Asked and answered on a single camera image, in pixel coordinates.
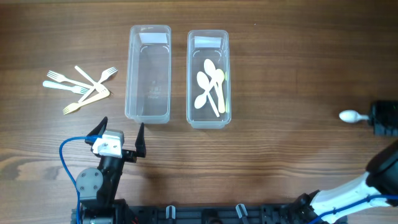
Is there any white fork pointing upper right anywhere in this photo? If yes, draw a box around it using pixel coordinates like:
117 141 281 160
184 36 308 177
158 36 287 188
78 67 118 103

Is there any left blue cable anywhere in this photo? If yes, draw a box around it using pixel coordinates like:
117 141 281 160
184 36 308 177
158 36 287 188
58 135 102 224

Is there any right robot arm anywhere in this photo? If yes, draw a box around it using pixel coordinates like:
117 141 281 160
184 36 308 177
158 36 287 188
286 100 397 223

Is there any left clear plastic container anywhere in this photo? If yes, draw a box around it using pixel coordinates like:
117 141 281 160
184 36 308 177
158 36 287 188
124 25 172 124

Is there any clear plastic container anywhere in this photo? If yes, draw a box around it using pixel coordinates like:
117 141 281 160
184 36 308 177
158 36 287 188
187 30 232 129
124 25 172 124

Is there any cream spoon lowest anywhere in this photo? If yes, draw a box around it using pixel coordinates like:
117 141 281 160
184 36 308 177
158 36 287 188
194 80 216 109

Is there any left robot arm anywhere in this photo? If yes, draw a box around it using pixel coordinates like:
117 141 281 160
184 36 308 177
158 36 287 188
72 117 146 223

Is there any pale blue white fork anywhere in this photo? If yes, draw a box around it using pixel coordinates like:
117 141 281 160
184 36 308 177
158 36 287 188
43 80 88 95

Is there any yellow plastic fork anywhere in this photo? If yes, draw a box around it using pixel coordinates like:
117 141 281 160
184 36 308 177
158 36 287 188
63 90 110 114

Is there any cream fork upper left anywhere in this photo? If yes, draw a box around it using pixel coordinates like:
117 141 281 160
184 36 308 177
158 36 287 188
47 70 91 88

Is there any white fork thin handle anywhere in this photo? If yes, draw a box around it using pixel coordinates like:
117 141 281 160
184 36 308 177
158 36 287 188
75 65 106 92

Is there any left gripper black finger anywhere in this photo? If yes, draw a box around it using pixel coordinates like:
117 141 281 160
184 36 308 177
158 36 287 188
85 116 108 144
135 123 146 158

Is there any white spoon long thin handle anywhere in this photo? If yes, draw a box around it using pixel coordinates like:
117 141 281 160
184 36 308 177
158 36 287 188
194 72 220 117

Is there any right clear plastic container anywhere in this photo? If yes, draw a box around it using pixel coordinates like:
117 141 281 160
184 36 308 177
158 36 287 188
187 30 232 129

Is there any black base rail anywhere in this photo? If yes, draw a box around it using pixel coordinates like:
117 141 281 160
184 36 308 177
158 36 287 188
70 200 308 224

